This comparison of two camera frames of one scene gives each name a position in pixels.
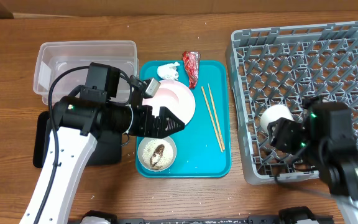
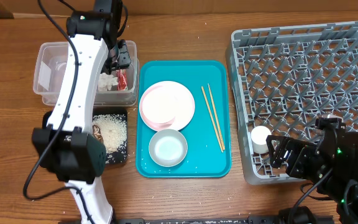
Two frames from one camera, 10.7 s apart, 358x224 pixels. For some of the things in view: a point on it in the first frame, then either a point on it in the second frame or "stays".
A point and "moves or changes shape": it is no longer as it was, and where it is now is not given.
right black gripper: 280,137 to 300,149
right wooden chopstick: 215,115 stays
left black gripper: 158,130 to 124,60
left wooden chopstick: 212,119 stays
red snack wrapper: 191,60 to 122,83
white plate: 174,96 stays
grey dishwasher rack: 330,63 stays
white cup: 273,112 to 258,135
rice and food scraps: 158,154 to 112,130
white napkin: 168,71 to 105,81
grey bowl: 157,154 moves or changes shape
